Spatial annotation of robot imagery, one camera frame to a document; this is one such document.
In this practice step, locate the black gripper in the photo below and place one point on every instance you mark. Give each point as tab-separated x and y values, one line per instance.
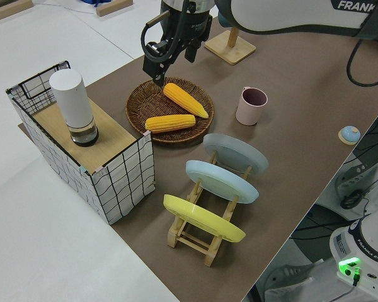
189	25

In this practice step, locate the pink mug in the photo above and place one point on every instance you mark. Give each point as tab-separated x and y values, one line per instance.
249	113

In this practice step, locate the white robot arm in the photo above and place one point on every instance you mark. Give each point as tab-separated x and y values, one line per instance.
302	15

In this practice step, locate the yellow corn cob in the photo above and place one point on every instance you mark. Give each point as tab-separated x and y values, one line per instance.
170	123
186	100

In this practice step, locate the brown wicker basket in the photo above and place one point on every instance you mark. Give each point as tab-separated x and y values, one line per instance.
145	104

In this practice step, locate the wooden mug tree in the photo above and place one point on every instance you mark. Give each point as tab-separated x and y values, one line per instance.
233	50

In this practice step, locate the dark blue mug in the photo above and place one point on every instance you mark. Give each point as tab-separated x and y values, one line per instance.
225	20

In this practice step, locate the wooden block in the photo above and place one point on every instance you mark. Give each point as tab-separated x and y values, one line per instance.
113	8

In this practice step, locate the grey plate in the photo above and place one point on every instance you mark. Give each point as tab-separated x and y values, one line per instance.
236	151

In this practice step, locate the light blue plate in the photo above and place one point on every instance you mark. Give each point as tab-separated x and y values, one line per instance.
220	181

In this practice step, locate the brown table mat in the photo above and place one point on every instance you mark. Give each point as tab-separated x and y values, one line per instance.
302	94

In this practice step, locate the yellow plate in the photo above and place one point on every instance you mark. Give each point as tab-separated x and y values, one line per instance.
201	217

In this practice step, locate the blue call bell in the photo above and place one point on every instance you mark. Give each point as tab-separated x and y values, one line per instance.
349	135

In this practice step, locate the wooden plate rack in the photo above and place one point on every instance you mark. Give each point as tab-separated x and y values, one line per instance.
211	251

